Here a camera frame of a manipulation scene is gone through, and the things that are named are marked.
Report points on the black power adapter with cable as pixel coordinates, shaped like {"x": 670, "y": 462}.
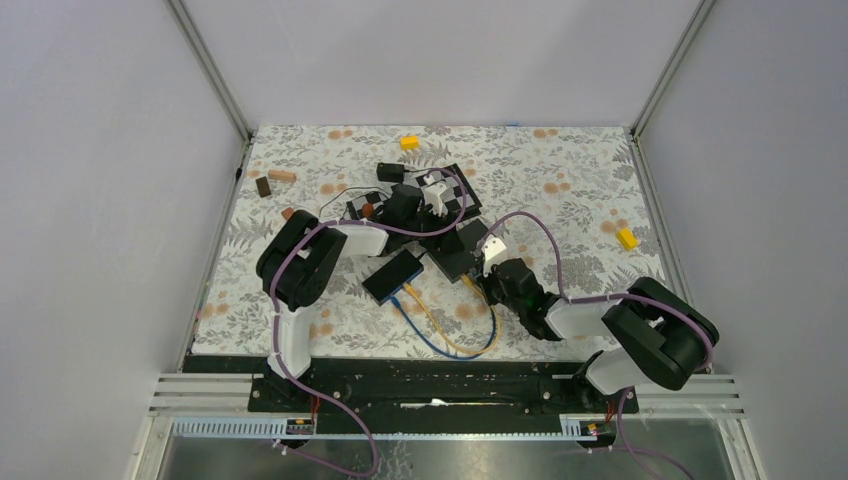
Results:
{"x": 386, "y": 172}

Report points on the yellow block at right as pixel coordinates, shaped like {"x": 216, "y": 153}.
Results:
{"x": 627, "y": 239}

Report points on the yellow block near wall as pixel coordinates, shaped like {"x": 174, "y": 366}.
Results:
{"x": 409, "y": 142}

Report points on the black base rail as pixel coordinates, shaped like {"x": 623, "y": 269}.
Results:
{"x": 424, "y": 396}

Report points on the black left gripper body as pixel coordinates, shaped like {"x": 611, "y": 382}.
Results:
{"x": 429, "y": 219}

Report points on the large black network switch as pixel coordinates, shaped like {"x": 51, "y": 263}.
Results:
{"x": 460, "y": 259}

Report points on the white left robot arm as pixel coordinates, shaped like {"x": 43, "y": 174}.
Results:
{"x": 297, "y": 265}

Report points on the small black network switch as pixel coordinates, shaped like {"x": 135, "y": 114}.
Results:
{"x": 386, "y": 281}

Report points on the black white checkerboard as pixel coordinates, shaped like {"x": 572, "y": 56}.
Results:
{"x": 458, "y": 194}

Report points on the floral patterned table mat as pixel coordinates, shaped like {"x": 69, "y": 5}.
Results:
{"x": 558, "y": 194}

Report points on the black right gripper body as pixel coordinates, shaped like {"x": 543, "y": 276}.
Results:
{"x": 493, "y": 289}

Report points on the dark brown wooden block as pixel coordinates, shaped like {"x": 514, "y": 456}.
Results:
{"x": 263, "y": 187}

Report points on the light tan wooden block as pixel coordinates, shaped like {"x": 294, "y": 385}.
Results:
{"x": 282, "y": 176}

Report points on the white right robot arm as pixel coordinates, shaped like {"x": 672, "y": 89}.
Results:
{"x": 661, "y": 339}

